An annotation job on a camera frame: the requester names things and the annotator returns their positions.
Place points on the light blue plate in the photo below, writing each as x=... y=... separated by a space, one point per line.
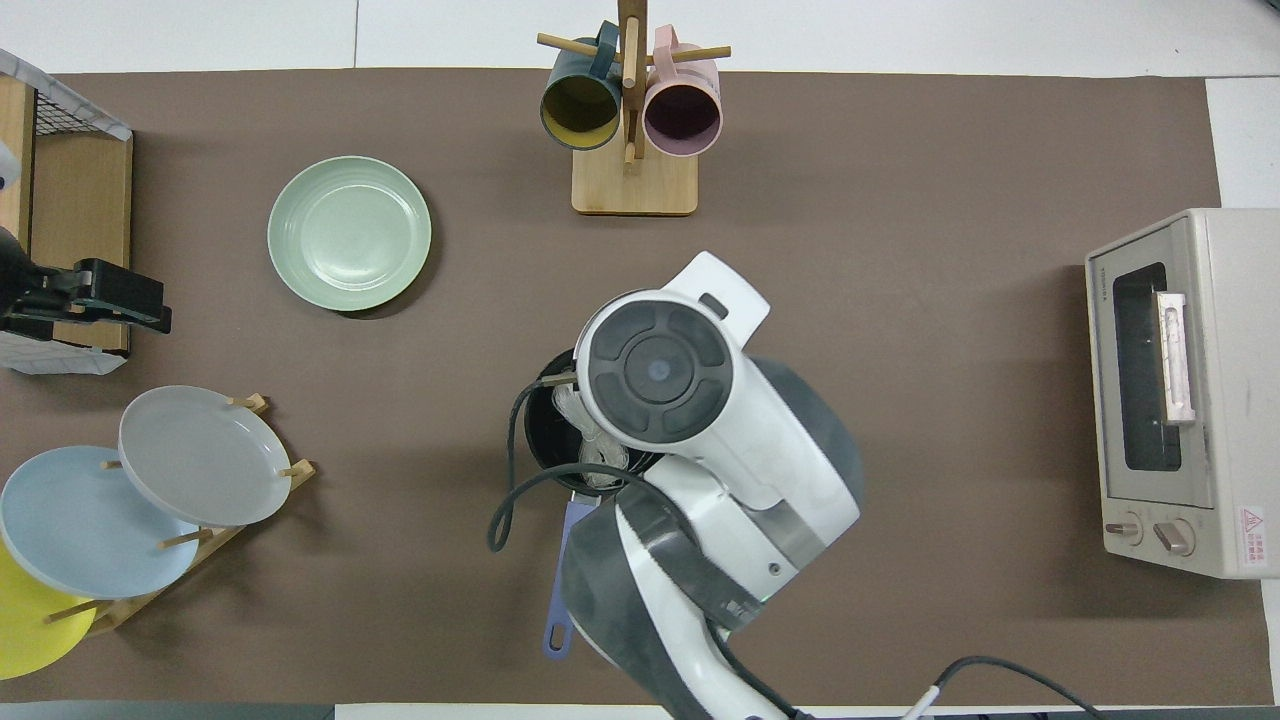
x=80 y=520

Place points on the vermicelli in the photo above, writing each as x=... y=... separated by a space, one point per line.
x=598 y=450

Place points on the light green plate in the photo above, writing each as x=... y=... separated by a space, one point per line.
x=349 y=233

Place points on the dark teal mug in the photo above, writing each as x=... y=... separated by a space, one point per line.
x=580 y=110

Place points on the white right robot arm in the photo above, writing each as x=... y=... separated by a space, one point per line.
x=700 y=450

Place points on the grey plate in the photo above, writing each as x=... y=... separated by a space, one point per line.
x=200 y=455

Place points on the pink mug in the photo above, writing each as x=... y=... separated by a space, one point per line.
x=683 y=115

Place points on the beige toaster oven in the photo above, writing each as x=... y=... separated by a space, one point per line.
x=1240 y=400

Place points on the wooden plate rack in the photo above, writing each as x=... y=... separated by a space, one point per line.
x=130 y=608

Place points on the white patterned cloth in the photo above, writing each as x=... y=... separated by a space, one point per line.
x=60 y=95

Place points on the brown table mat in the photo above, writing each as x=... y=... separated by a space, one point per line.
x=950 y=450

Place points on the wooden mug tree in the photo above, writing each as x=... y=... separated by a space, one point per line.
x=634 y=185

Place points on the yellow plate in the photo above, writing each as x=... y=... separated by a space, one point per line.
x=25 y=630

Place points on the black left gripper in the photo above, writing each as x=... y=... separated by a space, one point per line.
x=112 y=290

